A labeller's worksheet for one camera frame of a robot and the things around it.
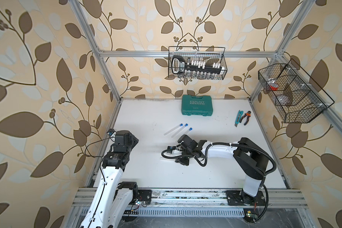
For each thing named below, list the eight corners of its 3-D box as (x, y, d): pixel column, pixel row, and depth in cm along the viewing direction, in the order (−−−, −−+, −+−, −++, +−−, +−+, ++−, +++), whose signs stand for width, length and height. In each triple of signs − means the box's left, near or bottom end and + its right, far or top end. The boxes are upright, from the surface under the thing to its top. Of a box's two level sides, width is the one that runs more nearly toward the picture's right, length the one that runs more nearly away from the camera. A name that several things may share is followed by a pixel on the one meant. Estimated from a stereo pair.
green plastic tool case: (181, 115, 111) (182, 111, 108) (181, 98, 124) (181, 93, 120) (213, 115, 111) (215, 111, 108) (209, 98, 124) (211, 93, 120)
